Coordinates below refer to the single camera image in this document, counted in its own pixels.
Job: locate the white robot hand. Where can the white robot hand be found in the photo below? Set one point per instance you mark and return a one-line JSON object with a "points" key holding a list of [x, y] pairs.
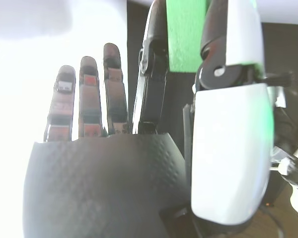
{"points": [[101, 188]]}

